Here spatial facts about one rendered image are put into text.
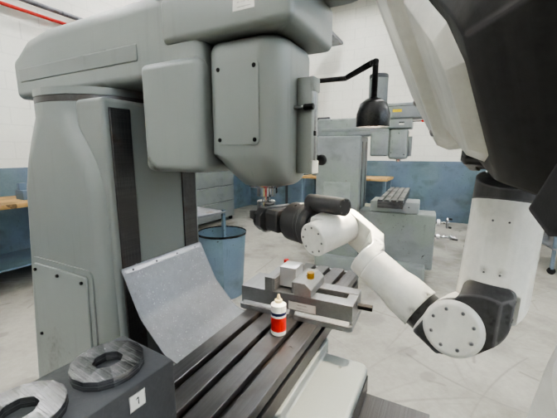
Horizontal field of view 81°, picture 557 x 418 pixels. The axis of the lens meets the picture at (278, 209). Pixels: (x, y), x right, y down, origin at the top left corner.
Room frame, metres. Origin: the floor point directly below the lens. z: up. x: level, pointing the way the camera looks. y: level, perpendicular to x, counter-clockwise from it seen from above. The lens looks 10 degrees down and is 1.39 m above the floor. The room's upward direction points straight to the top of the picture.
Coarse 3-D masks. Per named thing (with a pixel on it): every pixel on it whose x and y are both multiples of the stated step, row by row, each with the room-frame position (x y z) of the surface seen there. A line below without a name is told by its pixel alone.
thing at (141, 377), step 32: (96, 352) 0.41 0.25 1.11; (128, 352) 0.41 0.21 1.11; (32, 384) 0.35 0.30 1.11; (64, 384) 0.36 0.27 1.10; (96, 384) 0.35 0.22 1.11; (128, 384) 0.36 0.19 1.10; (160, 384) 0.39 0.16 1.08; (0, 416) 0.30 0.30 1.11; (32, 416) 0.30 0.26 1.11; (64, 416) 0.31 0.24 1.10; (96, 416) 0.32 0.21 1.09; (128, 416) 0.35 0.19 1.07; (160, 416) 0.39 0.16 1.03
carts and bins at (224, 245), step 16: (208, 208) 3.18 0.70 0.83; (224, 224) 3.04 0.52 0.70; (208, 240) 2.84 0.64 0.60; (224, 240) 2.83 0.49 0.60; (240, 240) 2.94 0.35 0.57; (544, 240) 3.87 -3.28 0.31; (208, 256) 2.86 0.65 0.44; (224, 256) 2.84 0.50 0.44; (240, 256) 2.95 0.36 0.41; (224, 272) 2.85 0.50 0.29; (240, 272) 2.96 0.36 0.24; (224, 288) 2.86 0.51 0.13; (240, 288) 2.98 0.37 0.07
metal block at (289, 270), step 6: (288, 264) 0.94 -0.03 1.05; (294, 264) 0.94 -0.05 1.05; (300, 264) 0.94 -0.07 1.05; (282, 270) 0.92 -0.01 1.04; (288, 270) 0.91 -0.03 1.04; (294, 270) 0.90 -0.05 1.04; (300, 270) 0.94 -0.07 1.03; (282, 276) 0.92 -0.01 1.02; (288, 276) 0.91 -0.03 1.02; (294, 276) 0.91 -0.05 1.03; (282, 282) 0.92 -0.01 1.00; (288, 282) 0.91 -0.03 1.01
